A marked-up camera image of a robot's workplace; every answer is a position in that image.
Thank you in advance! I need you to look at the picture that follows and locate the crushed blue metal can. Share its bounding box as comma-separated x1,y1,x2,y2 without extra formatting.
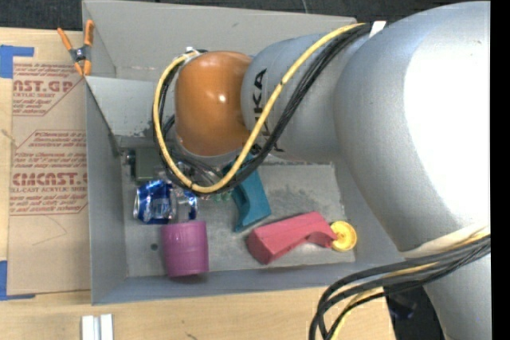
132,178,199,225

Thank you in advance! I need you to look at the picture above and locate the dark green flat block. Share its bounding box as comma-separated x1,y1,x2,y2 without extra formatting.
126,147,165,183

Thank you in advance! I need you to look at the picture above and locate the teal angled block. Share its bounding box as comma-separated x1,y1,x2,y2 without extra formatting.
221,154,273,233

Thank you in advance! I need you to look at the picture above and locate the purple plastic cup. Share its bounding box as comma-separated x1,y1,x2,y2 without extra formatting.
160,221,210,279

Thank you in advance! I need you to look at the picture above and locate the pink angled block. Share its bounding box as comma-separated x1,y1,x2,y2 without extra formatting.
244,210,338,266

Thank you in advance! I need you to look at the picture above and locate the grey metal bin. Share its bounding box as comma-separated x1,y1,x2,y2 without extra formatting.
81,0,404,306

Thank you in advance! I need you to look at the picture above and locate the yellow round toy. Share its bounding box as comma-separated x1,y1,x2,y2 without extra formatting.
329,221,359,253

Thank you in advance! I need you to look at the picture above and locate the brown cardboard board red print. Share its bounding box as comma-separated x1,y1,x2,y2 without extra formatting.
0,26,92,300

